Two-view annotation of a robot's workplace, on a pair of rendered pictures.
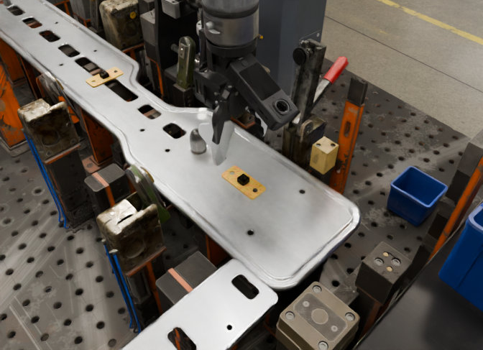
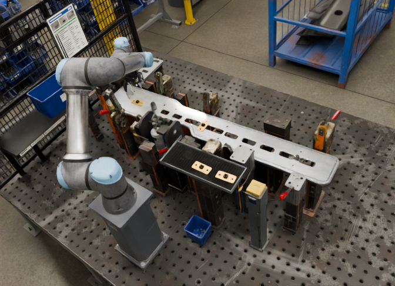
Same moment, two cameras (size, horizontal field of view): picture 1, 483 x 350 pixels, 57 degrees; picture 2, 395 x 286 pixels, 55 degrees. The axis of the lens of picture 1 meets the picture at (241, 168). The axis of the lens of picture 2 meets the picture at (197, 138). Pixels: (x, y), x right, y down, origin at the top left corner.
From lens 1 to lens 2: 2.51 m
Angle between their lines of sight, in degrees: 89
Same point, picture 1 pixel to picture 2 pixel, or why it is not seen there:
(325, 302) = not seen: hidden behind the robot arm
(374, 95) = (85, 247)
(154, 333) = (150, 70)
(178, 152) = (160, 105)
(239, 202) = (137, 97)
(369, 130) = (93, 216)
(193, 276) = (147, 84)
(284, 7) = not seen: hidden behind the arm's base
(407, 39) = not seen: outside the picture
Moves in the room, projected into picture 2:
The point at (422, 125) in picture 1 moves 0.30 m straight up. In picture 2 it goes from (63, 228) to (39, 197)
